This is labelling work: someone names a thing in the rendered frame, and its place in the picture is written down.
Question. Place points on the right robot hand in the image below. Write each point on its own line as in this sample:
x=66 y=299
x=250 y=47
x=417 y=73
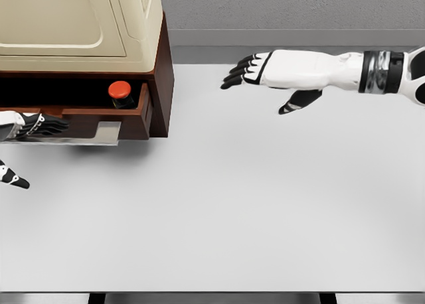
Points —
x=295 y=68

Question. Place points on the brown cabinet with beige top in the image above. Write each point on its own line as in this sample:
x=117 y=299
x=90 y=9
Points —
x=66 y=25

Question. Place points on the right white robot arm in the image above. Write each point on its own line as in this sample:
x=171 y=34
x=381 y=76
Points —
x=378 y=71

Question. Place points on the red button switch black base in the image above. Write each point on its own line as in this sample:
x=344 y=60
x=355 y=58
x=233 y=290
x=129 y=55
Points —
x=119 y=89

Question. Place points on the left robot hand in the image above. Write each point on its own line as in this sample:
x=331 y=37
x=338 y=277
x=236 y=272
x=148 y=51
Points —
x=43 y=124

